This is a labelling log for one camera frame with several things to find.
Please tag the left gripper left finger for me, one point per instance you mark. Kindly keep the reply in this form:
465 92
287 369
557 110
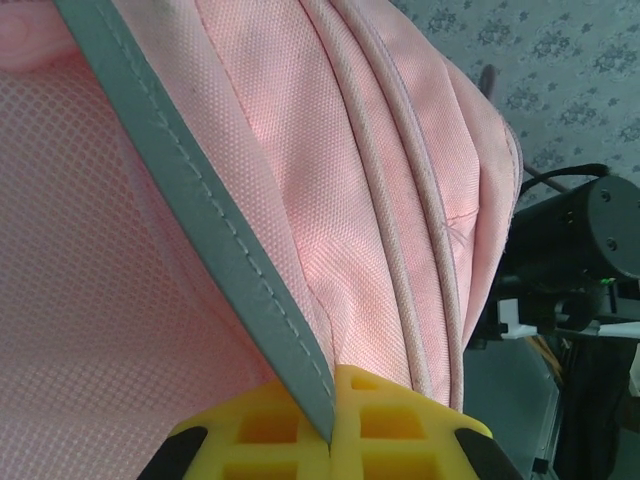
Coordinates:
240 440

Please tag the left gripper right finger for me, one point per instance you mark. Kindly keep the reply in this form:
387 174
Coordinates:
410 430

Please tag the pink backpack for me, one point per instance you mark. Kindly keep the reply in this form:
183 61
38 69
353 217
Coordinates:
250 200

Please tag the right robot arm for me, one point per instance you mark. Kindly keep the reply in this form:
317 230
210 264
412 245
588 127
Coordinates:
590 390

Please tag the aluminium side rail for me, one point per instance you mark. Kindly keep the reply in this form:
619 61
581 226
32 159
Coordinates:
542 440

